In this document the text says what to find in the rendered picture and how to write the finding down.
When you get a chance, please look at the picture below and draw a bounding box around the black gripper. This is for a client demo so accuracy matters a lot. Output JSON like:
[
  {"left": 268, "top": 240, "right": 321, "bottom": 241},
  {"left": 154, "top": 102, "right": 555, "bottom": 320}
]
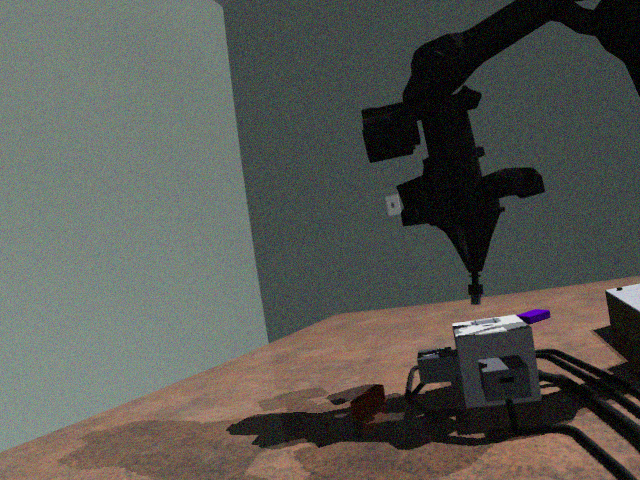
[{"left": 401, "top": 137, "right": 545, "bottom": 273}]

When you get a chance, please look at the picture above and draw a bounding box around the purple rectangular block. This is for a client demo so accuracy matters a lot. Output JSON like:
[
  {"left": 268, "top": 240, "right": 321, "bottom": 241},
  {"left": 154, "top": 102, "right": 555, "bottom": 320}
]
[{"left": 517, "top": 309, "right": 551, "bottom": 324}]

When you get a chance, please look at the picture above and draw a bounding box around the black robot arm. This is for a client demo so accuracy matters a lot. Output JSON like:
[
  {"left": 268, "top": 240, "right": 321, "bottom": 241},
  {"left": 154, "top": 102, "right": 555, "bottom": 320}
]
[{"left": 361, "top": 0, "right": 640, "bottom": 211}]

